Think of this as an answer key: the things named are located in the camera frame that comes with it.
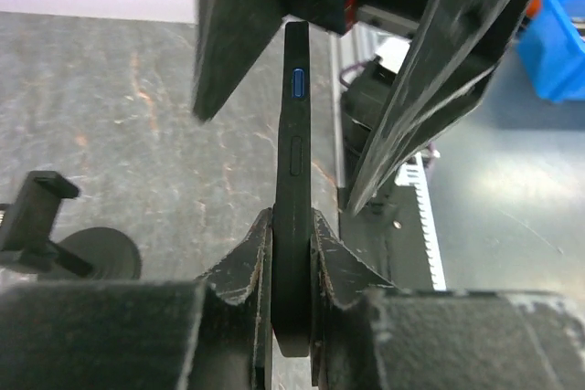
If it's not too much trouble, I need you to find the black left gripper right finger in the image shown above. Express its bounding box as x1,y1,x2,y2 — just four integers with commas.
311,213,584,389

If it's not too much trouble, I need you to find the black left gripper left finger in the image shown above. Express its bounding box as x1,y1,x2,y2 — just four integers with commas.
1,212,271,389

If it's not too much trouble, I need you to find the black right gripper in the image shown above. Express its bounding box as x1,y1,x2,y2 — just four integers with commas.
192,0,530,215

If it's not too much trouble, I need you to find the black smartphone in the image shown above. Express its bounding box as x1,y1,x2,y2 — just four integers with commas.
271,21,313,358

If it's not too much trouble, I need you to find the black phone stand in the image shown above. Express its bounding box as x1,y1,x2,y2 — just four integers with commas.
1,171,142,280

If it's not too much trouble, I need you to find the blue plastic bin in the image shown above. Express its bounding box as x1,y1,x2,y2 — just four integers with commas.
516,0,584,102

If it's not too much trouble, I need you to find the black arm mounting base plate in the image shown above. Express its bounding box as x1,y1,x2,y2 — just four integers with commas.
339,85,433,290

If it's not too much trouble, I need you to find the grey slotted cable duct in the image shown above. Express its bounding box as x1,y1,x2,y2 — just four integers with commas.
397,153,447,291

